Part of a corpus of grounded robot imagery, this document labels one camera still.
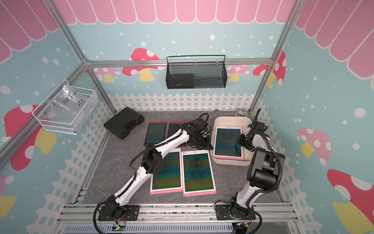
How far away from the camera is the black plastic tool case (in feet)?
3.43

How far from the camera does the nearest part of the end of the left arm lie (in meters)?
0.76

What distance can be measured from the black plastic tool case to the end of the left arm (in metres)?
0.50
